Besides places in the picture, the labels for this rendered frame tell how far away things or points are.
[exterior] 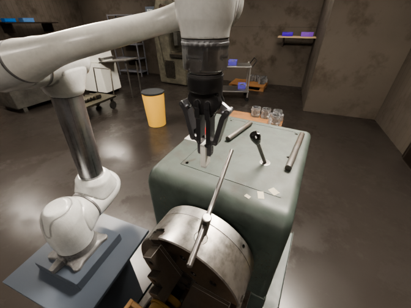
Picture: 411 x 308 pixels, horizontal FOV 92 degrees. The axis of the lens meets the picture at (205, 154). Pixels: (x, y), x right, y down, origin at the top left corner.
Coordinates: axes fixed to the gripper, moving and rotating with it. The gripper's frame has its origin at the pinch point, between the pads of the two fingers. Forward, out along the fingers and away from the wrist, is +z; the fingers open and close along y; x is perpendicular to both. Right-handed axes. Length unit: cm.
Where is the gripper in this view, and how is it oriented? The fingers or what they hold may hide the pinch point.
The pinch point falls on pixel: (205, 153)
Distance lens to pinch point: 51.7
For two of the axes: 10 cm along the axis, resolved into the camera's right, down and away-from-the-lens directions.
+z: 0.0, 8.3, 5.6
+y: 8.8, 2.6, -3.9
